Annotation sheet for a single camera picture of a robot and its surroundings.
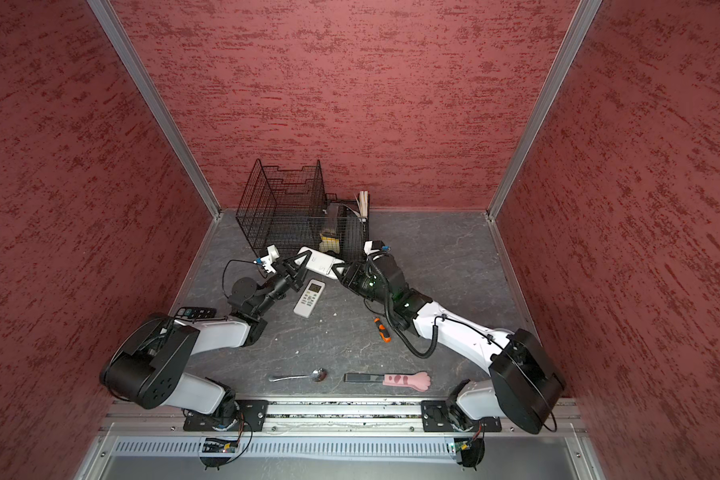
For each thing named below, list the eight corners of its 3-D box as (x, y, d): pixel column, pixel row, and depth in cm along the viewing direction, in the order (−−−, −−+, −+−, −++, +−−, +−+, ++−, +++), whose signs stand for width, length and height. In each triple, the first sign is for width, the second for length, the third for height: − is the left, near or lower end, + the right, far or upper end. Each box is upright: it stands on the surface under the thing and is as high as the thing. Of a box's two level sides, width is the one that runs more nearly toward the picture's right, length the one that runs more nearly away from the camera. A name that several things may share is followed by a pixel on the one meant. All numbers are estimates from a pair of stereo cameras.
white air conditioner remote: (294, 314, 94) (292, 311, 93) (309, 281, 102) (308, 278, 100) (311, 318, 93) (310, 315, 92) (325, 285, 101) (324, 282, 99)
